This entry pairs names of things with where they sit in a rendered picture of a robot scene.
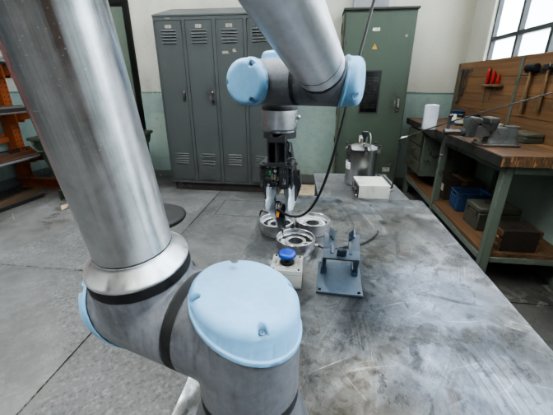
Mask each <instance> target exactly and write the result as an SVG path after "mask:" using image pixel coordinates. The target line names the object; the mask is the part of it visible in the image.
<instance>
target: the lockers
mask: <svg viewBox="0 0 553 415"><path fill-rule="evenodd" d="M151 16H152V23H153V30H154V36H155V43H156V55H157V62H158V68H159V75H160V88H161V94H162V101H163V108H164V115H165V127H166V134H167V141H168V148H169V154H170V167H171V174H172V180H173V182H176V189H202V190H223V191H243V192H263V190H262V188H260V182H259V164H260V163H261V162H262V161H263V160H264V158H265V157H267V139H266V138H264V137H263V129H262V105H257V106H248V105H241V104H239V103H237V102H236V101H235V100H234V99H233V98H232V97H231V96H230V93H229V92H228V89H227V85H226V77H227V73H228V70H229V68H230V66H231V64H232V63H233V62H234V61H236V60H238V59H240V58H247V57H255V58H262V54H263V52H265V51H268V50H274V49H273V48H272V46H271V45H270V44H269V43H268V41H267V40H266V38H265V37H264V36H263V34H262V32H261V31H260V30H259V28H257V26H256V25H255V24H254V22H253V20H252V19H251V18H250V16H249V15H248V13H247V12H246V11H245V10H244V9H243V8H242V7H223V8H194V9H170V10H167V11H164V12H159V13H156V14H153V15H151ZM212 97H213V98H214V101H215V103H212V102H211V98H212ZM213 98H212V100H213Z"/></svg>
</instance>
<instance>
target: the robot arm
mask: <svg viewBox="0 0 553 415"><path fill-rule="evenodd" d="M238 1H239V3H240V4H241V6H242V7H243V9H244V10H245V11H246V12H247V13H248V15H249V16H250V18H251V19H252V20H253V22H254V24H255V25H256V26H257V28H259V30H260V31H261V32H262V34H263V36H264V37H265V38H266V40H267V41H268V43H269V44H270V45H271V46H272V48H273V49H274V50H268V51H265V52H263V54H262V58H255V57H247V58H240V59H238V60H236V61H234V62H233V63H232V64H231V66H230V68H229V70H228V73H227V77H226V85H227V89H228V92H229V93H230V96H231V97H232V98H233V99H234V100H235V101H236V102H237V103H239V104H241V105H248V106H257V105H262V129H263V137H264V138H266V139H267V157H265V158H264V160H263V161H262V162H261V163H260V164H259V182H260V188H262V190H263V192H264V194H265V202H266V210H268V211H269V213H270V214H271V216H272V218H273V219H274V220H276V219H275V215H276V207H275V203H276V201H277V200H276V194H277V190H278V187H279V189H284V195H285V196H286V202H285V206H286V210H285V213H288V214H291V213H292V211H293V208H294V206H295V202H296V199H297V197H298V194H299V192H300V188H301V177H300V170H297V168H296V166H297V165H298V162H297V161H296V159H295V156H294V151H293V147H292V142H287V139H292V138H296V131H295V130H296V129H297V119H300V115H296V114H297V111H298V110H297V109H298V105H303V106H331V107H336V108H339V107H348V106H357V105H358V104H359V103H360V102H361V99H362V97H363V94H364V89H365V61H364V59H363V58H362V57H361V56H351V55H350V54H348V55H347V56H344V53H343V52H342V47H341V45H340V42H339V39H338V37H337V32H336V31H335V28H334V25H333V23H332V18H331V16H330V13H329V10H328V6H327V4H326V2H325V0H238ZM0 51H1V53H2V56H3V58H4V60H5V63H6V65H7V67H8V70H9V72H10V74H11V76H12V79H13V81H14V83H15V85H16V88H17V90H18V92H19V94H20V97H21V99H22V101H23V104H24V106H25V108H26V111H27V113H28V115H29V117H30V120H31V122H32V124H33V126H34V128H35V131H36V133H37V135H38V137H39V140H40V142H41V145H42V147H43V149H44V152H45V154H46V156H47V157H48V160H49V163H50V165H51V167H52V169H53V172H54V174H55V176H56V178H57V181H58V183H59V186H60V188H61V190H62V191H63V195H64V197H65V199H66V201H67V204H68V206H69V208H70V210H71V212H72V215H73V217H74V219H75V222H76V224H77V227H78V229H79V231H80V232H81V236H82V238H83V240H84V242H85V244H86V248H87V249H88V251H89V253H90V256H91V257H90V259H89V260H88V261H87V263H86V265H85V267H84V269H83V274H82V276H83V282H82V284H81V285H82V286H83V287H84V288H83V292H82V293H80V294H79V297H78V305H79V311H80V315H81V319H82V321H83V322H84V324H85V326H86V327H87V328H88V329H89V330H90V331H91V332H92V333H93V334H94V335H96V336H97V337H98V338H100V339H101V340H102V341H104V342H105V343H108V344H109V345H111V346H114V347H119V348H124V349H126V350H129V351H130V352H134V353H136V354H137V355H140V356H142V357H145V358H147V359H149V360H151V361H154V362H156V363H159V364H161V365H162V366H166V367H168V368H170V369H171V370H174V371H177V372H178V373H181V374H183V375H186V376H188V377H190V378H193V379H195V380H196V381H197V382H198V383H199V384H200V391H201V400H200V403H199V405H198V408H197V412H196V415H309V413H308V409H307V408H306V405H305V403H304V400H303V398H302V395H301V393H300V390H299V388H298V384H299V363H300V341H301V338H302V322H301V318H300V302H299V298H298V296H297V293H296V291H295V289H294V288H293V286H292V285H291V283H290V281H289V280H288V279H287V278H286V277H285V276H283V275H282V274H281V273H279V272H278V271H277V270H275V269H274V268H271V267H269V266H267V265H265V264H262V263H257V262H254V261H248V260H237V263H231V262H230V261H224V262H220V263H215V264H213V265H212V266H209V267H208V268H205V269H200V268H196V267H194V266H193V263H192V260H191V256H190V253H189V249H188V244H187V241H186V240H185V239H184V238H183V237H182V236H181V235H180V234H178V233H176V232H173V231H171V230H170V226H169V223H168V220H167V216H166V214H165V208H164V205H163V202H162V198H161V195H160V190H159V186H158V184H157V180H156V175H155V171H154V168H153V165H152V162H151V156H150V153H149V150H148V146H147V144H146V138H145V135H144V132H143V128H142V123H141V120H140V116H139V113H138V110H137V105H136V101H135V98H134V95H133V92H132V87H131V83H130V80H129V76H128V71H127V68H126V65H125V62H124V58H123V53H122V50H121V47H120V43H119V38H118V35H117V31H116V28H115V25H114V19H113V17H112V13H111V10H110V7H109V1H108V0H0ZM261 171H262V177H261Z"/></svg>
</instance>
